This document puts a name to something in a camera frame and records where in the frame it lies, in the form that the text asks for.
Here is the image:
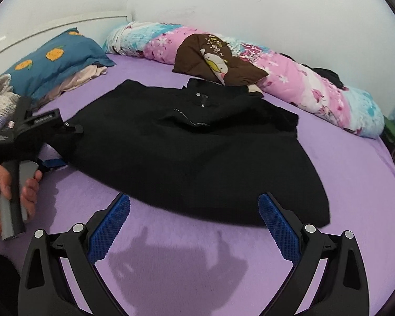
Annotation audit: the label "floral rolled quilt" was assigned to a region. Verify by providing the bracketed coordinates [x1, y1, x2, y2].
[103, 21, 386, 139]

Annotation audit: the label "person's legs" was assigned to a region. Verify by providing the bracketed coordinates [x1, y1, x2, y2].
[0, 252, 20, 316]

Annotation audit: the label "black cloth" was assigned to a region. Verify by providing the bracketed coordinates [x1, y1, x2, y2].
[311, 67, 344, 89]

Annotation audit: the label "brown printed cloth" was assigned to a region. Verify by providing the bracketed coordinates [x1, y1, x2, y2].
[172, 33, 270, 98]

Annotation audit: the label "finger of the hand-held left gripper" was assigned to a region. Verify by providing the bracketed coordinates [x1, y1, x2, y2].
[36, 159, 66, 174]
[57, 122, 85, 136]

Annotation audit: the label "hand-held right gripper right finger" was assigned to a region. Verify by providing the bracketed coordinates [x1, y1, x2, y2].
[258, 192, 372, 316]

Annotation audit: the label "purple bed sheet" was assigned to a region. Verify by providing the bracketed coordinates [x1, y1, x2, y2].
[0, 54, 395, 316]

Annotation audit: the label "pink cloth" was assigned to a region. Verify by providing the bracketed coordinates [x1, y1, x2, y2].
[36, 66, 108, 106]

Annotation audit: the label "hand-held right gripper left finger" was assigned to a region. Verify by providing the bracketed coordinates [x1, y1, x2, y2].
[18, 192, 145, 316]

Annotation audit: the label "blue orange-print pillow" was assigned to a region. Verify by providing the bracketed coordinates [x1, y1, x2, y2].
[2, 28, 116, 101]

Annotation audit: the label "grey knit sweater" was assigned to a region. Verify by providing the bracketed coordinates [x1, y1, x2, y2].
[0, 74, 20, 162]

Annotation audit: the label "white headboard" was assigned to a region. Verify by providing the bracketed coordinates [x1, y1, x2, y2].
[0, 13, 134, 70]

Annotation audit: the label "black jacket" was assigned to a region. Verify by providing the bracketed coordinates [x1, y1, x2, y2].
[44, 78, 331, 228]

